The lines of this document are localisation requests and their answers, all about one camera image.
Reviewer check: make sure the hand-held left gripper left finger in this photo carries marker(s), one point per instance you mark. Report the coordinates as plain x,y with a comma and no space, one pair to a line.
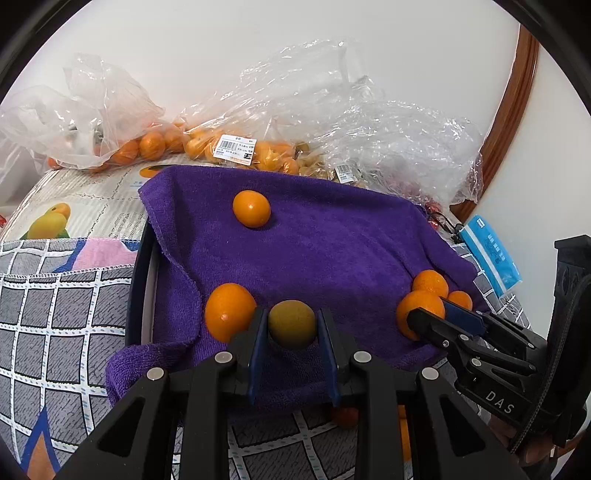
256,355

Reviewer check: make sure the black tray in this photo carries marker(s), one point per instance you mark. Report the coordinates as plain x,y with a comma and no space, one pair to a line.
134,295

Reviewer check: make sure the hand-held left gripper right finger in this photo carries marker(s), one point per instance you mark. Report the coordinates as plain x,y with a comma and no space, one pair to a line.
328,355

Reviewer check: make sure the brown wooden frame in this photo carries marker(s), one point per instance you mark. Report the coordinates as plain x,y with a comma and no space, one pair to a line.
521,92

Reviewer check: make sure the bagged small yellow fruits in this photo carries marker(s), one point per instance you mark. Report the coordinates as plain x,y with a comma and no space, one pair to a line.
314,166

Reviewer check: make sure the bagged oranges cluster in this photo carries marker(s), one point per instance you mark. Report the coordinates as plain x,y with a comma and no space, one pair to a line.
268,157
151,144

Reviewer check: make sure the white plastic bag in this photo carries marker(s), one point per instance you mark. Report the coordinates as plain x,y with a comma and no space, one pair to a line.
18,175

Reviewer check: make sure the clear plastic bag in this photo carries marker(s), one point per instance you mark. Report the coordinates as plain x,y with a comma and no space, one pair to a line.
286,83
415,134
83,115

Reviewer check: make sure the greenish brown round fruit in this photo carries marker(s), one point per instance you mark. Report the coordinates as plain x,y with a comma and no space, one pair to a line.
292,325

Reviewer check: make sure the purple towel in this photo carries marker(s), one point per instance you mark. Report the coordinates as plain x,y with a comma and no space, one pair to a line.
323,244

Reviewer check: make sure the person's right hand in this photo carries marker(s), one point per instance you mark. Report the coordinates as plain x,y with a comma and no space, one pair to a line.
535,457

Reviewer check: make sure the small orange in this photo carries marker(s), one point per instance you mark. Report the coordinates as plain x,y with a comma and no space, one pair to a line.
461,299

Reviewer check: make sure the reddish orange fruit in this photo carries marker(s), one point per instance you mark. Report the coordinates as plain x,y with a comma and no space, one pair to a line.
345,416

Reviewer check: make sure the white barcode label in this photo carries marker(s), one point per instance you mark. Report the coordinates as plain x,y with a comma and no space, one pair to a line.
234,148
345,173

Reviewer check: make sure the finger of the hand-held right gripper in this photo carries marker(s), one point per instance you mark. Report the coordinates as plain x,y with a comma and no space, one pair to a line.
464,316
434,325

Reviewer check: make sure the blue tissue packet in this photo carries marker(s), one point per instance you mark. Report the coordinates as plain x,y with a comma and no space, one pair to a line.
489,254

